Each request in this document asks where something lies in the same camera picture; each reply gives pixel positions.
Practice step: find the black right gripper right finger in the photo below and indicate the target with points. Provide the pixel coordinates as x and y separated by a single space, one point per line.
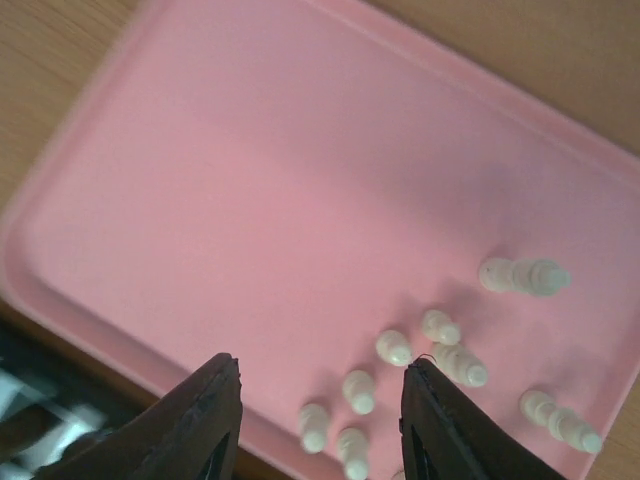
445 435

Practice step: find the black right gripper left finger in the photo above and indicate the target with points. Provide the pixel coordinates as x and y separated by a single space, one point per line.
190 433

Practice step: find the black white chess board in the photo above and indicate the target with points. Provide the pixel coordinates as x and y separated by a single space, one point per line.
47 404

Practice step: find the white bishop in tray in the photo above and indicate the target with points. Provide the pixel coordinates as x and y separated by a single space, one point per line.
460 365
564 424

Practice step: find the white pawn in tray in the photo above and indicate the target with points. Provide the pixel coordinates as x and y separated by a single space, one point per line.
438 327
314 423
394 348
352 449
359 391

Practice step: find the white tall piece in tray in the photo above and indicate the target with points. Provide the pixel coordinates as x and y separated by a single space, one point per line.
535 277

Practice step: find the pink plastic tray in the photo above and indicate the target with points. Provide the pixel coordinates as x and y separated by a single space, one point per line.
285 180

